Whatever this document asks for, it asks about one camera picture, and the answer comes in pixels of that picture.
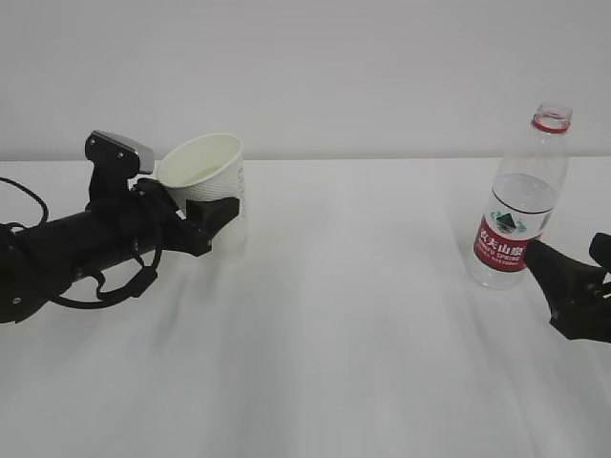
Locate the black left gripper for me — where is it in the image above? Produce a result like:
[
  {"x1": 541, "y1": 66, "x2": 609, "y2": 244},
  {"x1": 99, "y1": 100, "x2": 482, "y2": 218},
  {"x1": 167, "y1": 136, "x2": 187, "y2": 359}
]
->
[{"x1": 86, "y1": 156, "x2": 240, "y2": 257}]

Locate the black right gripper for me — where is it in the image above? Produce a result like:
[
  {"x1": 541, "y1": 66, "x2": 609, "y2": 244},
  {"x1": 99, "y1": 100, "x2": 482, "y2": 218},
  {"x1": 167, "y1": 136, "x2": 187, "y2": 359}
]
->
[{"x1": 524, "y1": 232, "x2": 611, "y2": 344}]

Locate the white paper cup green logo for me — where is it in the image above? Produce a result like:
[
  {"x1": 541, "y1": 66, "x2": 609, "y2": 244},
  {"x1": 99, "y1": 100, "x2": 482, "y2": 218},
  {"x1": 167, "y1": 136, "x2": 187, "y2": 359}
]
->
[{"x1": 157, "y1": 134, "x2": 247, "y2": 253}]

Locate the clear Nongfu Spring water bottle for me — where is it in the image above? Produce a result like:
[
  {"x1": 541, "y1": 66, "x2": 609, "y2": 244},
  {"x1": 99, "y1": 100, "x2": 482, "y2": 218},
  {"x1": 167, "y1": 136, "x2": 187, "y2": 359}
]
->
[{"x1": 468, "y1": 102, "x2": 573, "y2": 290}]

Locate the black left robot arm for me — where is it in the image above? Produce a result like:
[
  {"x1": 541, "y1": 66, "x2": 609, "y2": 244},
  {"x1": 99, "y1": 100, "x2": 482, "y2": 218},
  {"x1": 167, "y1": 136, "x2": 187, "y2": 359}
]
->
[{"x1": 1, "y1": 165, "x2": 240, "y2": 323}]

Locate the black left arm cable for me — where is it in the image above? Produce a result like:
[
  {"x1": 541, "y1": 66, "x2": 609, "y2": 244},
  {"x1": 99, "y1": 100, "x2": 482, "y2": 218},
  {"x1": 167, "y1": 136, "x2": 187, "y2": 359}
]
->
[{"x1": 0, "y1": 177, "x2": 163, "y2": 310}]

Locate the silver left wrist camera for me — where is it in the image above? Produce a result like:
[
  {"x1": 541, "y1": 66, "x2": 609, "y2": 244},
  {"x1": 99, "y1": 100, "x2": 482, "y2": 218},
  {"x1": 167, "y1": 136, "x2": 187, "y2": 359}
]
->
[{"x1": 85, "y1": 130, "x2": 155, "y2": 175}]

